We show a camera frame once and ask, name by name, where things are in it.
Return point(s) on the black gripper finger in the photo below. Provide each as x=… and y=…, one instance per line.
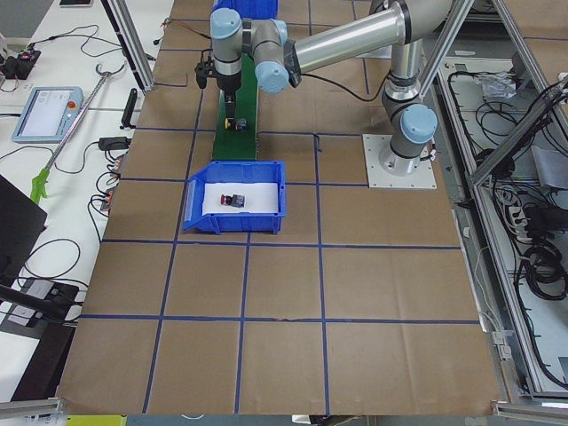
x=226, y=108
x=231, y=109

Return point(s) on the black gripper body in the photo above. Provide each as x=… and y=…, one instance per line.
x=228, y=84

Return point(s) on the yellow mushroom push button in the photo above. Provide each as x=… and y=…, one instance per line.
x=238, y=124

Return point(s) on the red mushroom push button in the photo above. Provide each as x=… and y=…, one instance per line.
x=235, y=200

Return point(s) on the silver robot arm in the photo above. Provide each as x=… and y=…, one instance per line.
x=281, y=62

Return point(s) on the green conveyor belt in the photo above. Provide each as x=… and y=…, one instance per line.
x=237, y=142

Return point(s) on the blue left storage bin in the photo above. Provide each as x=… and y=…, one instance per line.
x=238, y=172

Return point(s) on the blue storage bin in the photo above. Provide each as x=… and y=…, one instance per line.
x=238, y=172
x=250, y=9

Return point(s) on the blue right storage bin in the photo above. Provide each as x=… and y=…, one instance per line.
x=250, y=9

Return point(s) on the white foam pad left bin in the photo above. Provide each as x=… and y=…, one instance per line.
x=260, y=198

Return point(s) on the teach pendant tablet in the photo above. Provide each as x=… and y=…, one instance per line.
x=48, y=114

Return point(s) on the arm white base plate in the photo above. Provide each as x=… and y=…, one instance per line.
x=385, y=170

